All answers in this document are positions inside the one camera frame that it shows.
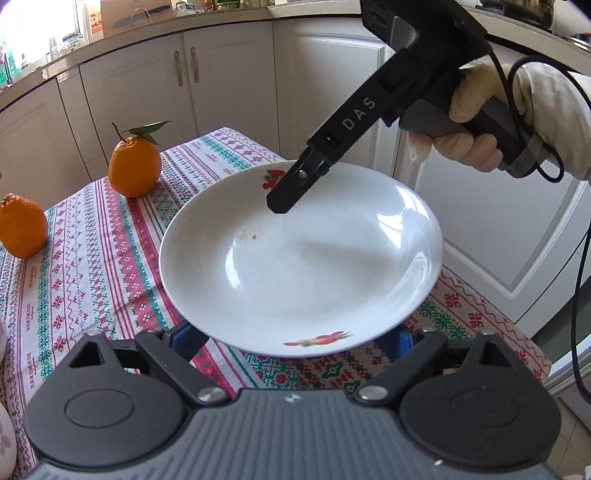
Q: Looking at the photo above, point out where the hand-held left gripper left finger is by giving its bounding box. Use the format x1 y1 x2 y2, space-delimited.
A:
68 320 228 408

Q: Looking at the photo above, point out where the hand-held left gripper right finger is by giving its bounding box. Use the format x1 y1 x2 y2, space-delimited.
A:
355 325 509 403

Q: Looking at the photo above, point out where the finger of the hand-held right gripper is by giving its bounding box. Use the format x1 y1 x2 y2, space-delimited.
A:
267 147 331 216

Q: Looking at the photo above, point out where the stained white floral plate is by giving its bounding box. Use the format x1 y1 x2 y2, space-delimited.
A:
159 159 443 356

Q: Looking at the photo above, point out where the large white floral plate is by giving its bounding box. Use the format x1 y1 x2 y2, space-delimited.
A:
185 318 411 359

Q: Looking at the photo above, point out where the white pink-flowered bowl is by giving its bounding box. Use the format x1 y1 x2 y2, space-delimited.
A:
0 401 19 480

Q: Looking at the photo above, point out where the person's right forearm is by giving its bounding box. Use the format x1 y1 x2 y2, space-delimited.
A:
510 59 591 184

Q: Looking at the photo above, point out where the person's right hand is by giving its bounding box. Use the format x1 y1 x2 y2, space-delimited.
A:
406 61 532 174

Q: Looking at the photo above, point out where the patterned tablecloth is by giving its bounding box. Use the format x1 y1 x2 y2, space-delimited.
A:
0 127 552 480

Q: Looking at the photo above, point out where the black wok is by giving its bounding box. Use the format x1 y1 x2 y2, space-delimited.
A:
480 0 556 29

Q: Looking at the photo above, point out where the orange with leaf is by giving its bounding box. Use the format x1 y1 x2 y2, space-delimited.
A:
108 121 172 199

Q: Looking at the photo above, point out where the leafless orange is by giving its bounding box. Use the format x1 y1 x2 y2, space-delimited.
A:
0 194 48 258

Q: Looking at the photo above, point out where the black kitchen knife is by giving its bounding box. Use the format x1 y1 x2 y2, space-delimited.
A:
113 4 172 22

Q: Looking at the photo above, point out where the brown cutting board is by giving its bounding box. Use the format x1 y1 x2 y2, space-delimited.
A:
100 0 174 36

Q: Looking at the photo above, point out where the window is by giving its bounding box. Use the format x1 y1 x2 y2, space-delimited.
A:
0 0 93 63

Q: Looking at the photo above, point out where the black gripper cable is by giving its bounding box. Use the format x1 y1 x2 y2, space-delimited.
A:
480 28 591 398

